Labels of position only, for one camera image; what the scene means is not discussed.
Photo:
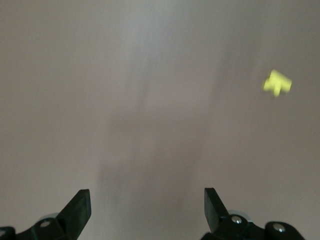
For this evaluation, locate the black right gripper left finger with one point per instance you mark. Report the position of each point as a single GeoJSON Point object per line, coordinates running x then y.
{"type": "Point", "coordinates": [75, 215]}

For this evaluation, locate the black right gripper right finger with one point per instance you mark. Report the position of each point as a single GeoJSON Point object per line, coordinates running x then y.
{"type": "Point", "coordinates": [216, 215]}

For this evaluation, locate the brown table cover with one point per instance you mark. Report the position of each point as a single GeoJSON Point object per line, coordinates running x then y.
{"type": "Point", "coordinates": [150, 125]}

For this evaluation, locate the yellow letter k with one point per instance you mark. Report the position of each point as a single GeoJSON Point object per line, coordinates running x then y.
{"type": "Point", "coordinates": [275, 81]}

